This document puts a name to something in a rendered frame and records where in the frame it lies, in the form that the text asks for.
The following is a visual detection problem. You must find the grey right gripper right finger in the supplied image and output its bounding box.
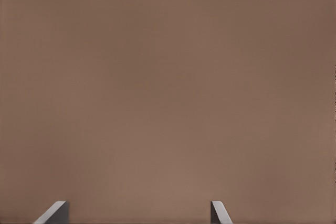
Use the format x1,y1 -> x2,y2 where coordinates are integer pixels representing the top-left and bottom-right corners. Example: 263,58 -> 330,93
210,200 -> 233,224

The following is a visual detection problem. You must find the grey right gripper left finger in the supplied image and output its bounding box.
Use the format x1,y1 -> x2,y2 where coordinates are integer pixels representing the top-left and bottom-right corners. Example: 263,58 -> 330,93
33,200 -> 70,224

